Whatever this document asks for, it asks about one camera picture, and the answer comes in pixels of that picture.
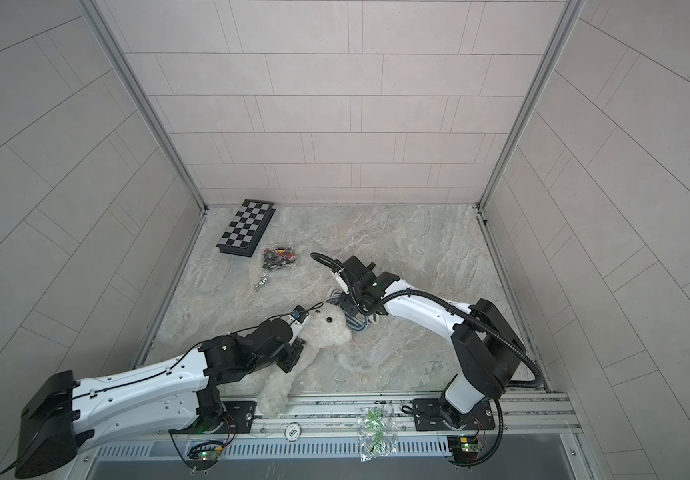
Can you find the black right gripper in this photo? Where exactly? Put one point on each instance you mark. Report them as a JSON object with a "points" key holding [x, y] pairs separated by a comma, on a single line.
{"points": [[347, 307]]}

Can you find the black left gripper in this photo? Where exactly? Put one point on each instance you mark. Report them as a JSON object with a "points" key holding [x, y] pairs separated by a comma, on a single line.
{"points": [[294, 356]]}

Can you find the blue white striped shirt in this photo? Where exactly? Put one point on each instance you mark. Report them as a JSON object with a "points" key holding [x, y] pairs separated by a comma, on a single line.
{"points": [[355, 320]]}

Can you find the white teddy bear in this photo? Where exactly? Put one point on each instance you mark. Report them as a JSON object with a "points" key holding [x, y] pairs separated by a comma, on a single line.
{"points": [[324, 327]]}

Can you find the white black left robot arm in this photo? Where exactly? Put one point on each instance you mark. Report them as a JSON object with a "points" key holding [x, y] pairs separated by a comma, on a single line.
{"points": [[67, 416]]}

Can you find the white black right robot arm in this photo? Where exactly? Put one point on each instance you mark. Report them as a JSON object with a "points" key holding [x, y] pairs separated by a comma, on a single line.
{"points": [[490, 354]]}

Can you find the small silver chess piece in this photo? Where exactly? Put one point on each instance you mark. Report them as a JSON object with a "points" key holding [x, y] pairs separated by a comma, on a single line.
{"points": [[261, 283]]}

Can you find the clear bag of toy bricks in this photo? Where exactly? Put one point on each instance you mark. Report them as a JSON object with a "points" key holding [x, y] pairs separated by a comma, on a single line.
{"points": [[278, 257]]}

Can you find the clear bag of green parts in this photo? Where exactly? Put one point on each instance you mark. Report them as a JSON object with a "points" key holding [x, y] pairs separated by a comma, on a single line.
{"points": [[377, 435]]}

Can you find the folded black white chessboard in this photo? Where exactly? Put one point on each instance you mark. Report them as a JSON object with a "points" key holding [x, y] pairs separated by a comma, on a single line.
{"points": [[246, 229]]}

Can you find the left green circuit board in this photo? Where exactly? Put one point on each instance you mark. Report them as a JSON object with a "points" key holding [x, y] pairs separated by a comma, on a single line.
{"points": [[207, 453]]}

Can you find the green circuit board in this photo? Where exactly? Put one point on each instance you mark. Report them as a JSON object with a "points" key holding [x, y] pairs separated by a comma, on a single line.
{"points": [[207, 453], [464, 450]]}

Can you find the right green circuit board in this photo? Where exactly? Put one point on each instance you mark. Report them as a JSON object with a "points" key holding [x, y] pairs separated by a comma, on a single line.
{"points": [[464, 450]]}

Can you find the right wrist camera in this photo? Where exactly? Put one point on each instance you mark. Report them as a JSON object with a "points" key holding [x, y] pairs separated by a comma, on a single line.
{"points": [[343, 285]]}

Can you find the aluminium corner post right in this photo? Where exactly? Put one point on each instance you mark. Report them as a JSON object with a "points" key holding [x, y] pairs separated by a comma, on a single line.
{"points": [[560, 36]]}

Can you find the aluminium corner post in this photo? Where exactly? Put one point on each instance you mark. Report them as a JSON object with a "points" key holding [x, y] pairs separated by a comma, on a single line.
{"points": [[110, 46], [560, 36]]}

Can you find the aluminium corner post left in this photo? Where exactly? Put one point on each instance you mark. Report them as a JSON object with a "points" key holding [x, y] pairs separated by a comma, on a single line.
{"points": [[110, 46]]}

